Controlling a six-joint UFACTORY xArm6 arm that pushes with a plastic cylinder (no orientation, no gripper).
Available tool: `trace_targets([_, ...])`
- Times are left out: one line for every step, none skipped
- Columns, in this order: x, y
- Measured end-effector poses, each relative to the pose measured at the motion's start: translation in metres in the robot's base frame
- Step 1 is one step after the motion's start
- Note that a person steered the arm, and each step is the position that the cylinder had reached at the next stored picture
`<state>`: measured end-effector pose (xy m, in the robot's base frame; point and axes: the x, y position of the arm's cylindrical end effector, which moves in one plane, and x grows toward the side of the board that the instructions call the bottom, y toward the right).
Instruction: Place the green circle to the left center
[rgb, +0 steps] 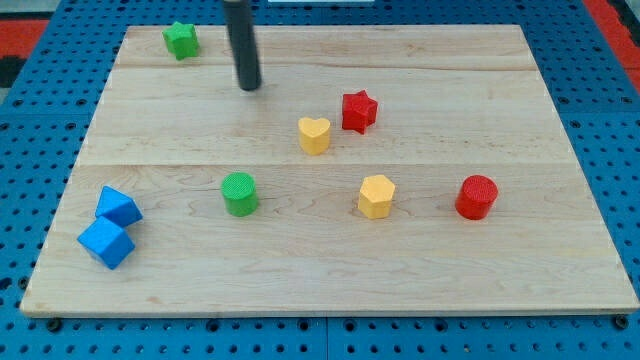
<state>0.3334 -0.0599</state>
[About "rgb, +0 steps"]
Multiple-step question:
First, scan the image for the light wooden board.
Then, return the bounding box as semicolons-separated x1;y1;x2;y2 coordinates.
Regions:
21;25;639;318

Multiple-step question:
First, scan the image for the yellow heart block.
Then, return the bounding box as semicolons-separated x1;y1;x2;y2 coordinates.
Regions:
298;117;331;155

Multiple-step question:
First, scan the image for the yellow hexagon block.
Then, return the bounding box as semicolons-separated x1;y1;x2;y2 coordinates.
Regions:
357;174;396;219

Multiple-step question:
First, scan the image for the red star block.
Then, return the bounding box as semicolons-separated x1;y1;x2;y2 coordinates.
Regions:
342;90;378;135

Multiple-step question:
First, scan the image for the green cylinder block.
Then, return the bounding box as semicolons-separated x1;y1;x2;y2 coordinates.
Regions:
221;172;259;217

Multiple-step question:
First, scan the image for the red cylinder block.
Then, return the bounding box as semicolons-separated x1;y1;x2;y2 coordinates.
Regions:
455;174;499;220

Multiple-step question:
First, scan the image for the blue cube block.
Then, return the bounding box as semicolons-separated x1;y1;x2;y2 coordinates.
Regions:
77;217;135;270

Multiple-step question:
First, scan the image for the blue triangle block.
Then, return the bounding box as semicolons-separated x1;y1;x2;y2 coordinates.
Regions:
95;186;143;227

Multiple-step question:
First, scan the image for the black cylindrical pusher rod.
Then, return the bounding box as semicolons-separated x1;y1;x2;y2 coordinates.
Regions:
223;0;262;91

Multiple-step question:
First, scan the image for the green star block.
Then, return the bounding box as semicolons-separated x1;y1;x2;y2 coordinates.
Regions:
162;21;199;60

